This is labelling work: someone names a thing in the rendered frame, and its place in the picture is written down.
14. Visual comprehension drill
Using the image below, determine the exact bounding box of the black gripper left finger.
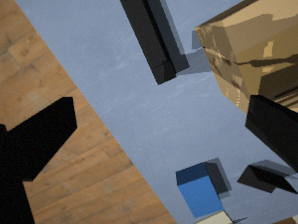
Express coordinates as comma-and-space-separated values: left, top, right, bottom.
0, 97, 77, 224

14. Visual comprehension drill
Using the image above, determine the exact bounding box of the blue box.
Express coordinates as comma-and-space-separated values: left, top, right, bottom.
176, 162, 224, 218

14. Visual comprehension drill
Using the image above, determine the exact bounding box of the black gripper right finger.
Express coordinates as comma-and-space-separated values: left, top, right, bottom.
245, 95, 298, 173

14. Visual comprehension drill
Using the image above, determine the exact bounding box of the tan cardboard box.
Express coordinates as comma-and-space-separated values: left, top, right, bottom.
194, 0, 298, 115

